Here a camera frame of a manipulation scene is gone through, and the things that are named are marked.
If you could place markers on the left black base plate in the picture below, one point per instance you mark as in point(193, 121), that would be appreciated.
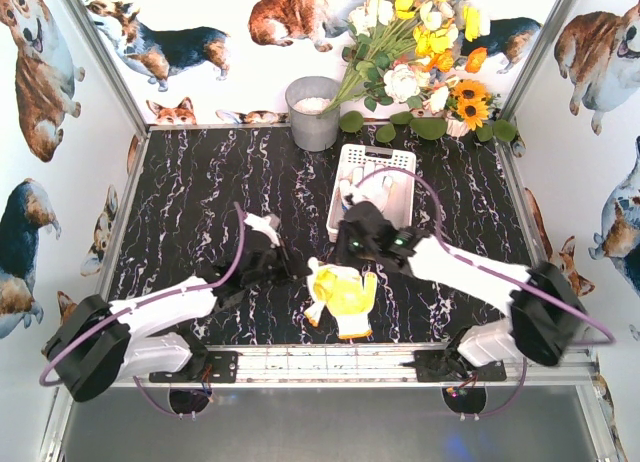
point(219, 366)

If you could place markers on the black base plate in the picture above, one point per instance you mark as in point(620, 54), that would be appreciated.
point(448, 365)
point(219, 366)

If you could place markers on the grey metal bucket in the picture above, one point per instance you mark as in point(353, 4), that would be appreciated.
point(313, 120)

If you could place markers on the front aluminium rail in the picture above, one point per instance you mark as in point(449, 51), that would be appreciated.
point(339, 364)

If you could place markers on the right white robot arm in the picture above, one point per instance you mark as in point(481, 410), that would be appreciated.
point(541, 312)

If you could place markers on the orange palm white glove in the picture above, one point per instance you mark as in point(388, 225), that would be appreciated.
point(348, 295)

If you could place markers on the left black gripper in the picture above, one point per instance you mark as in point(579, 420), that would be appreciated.
point(285, 257)

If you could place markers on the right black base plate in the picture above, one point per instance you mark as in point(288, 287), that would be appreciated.
point(448, 365)

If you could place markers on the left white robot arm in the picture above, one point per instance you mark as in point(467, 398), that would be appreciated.
point(103, 342)

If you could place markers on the artificial flower bouquet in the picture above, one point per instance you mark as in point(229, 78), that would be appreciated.
point(403, 50)

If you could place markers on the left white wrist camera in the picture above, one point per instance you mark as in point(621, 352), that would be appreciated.
point(267, 225)

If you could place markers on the plain white knit glove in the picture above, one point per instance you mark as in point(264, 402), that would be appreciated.
point(379, 186)

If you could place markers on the small sunflower pot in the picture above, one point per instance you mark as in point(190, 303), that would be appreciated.
point(469, 106)

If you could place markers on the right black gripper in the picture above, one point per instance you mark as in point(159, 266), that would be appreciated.
point(357, 214)

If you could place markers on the white perforated storage basket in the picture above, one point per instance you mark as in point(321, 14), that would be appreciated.
point(399, 209)

